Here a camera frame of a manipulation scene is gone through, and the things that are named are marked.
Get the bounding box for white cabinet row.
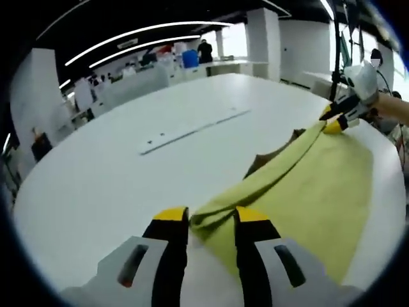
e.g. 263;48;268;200
104;63;171;108

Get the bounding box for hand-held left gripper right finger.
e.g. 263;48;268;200
235;206;327;307

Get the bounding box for long curved ceiling light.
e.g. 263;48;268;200
65;20;231;67

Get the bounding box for black cabinet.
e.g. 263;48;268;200
31;134;54;162

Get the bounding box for black tripod stand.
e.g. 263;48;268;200
328;0;342;104

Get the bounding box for yellow blue grey t-shirt garment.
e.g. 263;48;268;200
188;123;375;288

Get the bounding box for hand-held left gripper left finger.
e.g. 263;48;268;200
95;206;190;307

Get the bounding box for white square pillar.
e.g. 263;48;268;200
245;8;282;81
9;47;62;167

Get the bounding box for blue bin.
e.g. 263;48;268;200
182;49;199;69

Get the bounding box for short curved ceiling light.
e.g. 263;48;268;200
88;34;201;69

